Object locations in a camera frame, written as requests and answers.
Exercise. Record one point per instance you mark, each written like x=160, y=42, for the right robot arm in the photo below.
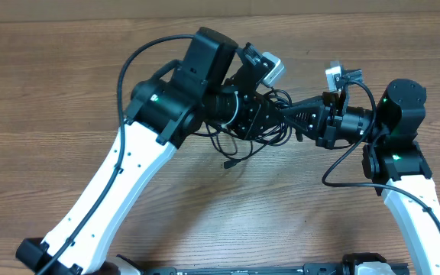
x=393, y=161

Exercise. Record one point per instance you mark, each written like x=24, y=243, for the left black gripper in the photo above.
x=250, y=125

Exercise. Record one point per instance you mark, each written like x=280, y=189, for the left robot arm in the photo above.
x=215, y=83

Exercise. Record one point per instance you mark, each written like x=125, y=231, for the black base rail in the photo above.
x=306, y=269

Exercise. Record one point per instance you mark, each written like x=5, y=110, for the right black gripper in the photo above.
x=323, y=118

